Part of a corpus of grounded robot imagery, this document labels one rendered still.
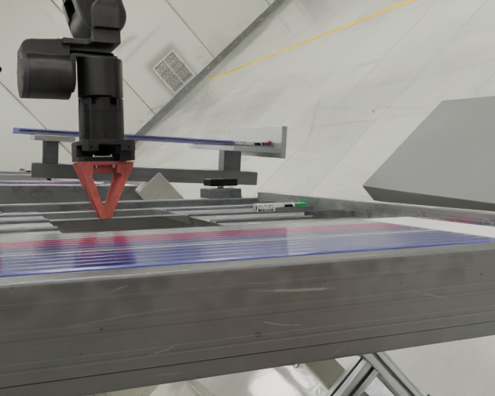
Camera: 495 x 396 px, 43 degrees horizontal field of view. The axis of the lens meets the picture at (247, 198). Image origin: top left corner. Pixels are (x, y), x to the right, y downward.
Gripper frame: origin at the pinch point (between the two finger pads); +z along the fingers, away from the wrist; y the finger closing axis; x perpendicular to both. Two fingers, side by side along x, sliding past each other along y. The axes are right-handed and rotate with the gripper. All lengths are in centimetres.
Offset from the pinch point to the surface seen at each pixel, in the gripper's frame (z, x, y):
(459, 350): 41, 93, -38
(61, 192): 0, 6, -96
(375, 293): 2.7, 7.7, 49.0
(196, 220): 1.3, 11.0, 4.6
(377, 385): 52, 79, -53
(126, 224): 3.4, 6.9, -19.0
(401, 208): -0.3, 29.9, 22.4
